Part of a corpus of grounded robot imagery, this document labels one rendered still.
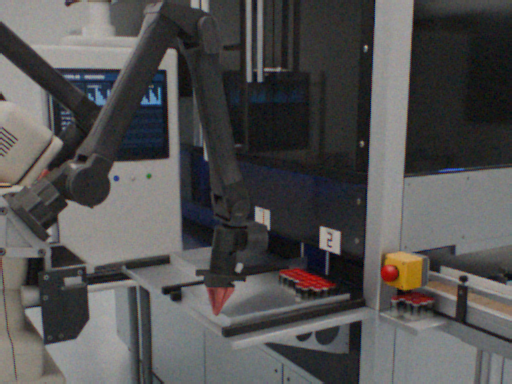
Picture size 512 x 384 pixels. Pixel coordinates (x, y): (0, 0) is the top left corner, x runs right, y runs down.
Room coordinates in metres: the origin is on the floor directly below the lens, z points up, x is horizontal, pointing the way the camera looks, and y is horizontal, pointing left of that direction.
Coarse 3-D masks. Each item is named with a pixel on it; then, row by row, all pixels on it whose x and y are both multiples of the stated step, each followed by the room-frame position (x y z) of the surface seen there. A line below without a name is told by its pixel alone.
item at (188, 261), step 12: (180, 252) 1.89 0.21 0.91; (192, 252) 1.91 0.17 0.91; (204, 252) 1.93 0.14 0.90; (240, 252) 2.00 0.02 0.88; (252, 252) 2.00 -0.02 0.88; (264, 252) 2.00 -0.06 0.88; (180, 264) 1.81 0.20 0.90; (192, 264) 1.86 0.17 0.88; (204, 264) 1.86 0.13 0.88; (252, 264) 1.86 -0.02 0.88; (264, 264) 1.75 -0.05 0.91; (276, 264) 1.77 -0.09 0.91; (288, 264) 1.79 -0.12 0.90; (300, 264) 1.81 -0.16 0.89; (192, 276) 1.74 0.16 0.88
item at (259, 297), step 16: (272, 272) 1.66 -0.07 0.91; (192, 288) 1.54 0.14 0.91; (240, 288) 1.61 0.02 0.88; (256, 288) 1.62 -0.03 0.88; (272, 288) 1.62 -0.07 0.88; (192, 304) 1.47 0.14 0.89; (208, 304) 1.39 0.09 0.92; (224, 304) 1.48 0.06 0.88; (240, 304) 1.49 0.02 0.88; (256, 304) 1.49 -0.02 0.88; (272, 304) 1.49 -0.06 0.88; (288, 304) 1.48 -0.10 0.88; (304, 304) 1.40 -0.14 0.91; (320, 304) 1.43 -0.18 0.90; (224, 320) 1.32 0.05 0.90; (240, 320) 1.31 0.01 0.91
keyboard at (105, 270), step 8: (120, 264) 2.05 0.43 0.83; (96, 272) 1.95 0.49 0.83; (104, 272) 1.96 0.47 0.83; (112, 272) 1.95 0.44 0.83; (120, 272) 1.95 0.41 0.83; (88, 280) 1.90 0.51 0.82; (96, 280) 1.90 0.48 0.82; (104, 280) 1.91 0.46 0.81; (112, 280) 1.92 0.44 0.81; (120, 280) 1.94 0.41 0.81
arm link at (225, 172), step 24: (216, 24) 1.27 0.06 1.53; (192, 48) 1.33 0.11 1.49; (216, 48) 1.27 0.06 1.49; (192, 72) 1.31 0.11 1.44; (216, 72) 1.31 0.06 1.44; (216, 96) 1.31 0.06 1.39; (216, 120) 1.31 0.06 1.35; (216, 144) 1.32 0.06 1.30; (216, 168) 1.33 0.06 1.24; (216, 192) 1.35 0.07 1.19; (240, 192) 1.34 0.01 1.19
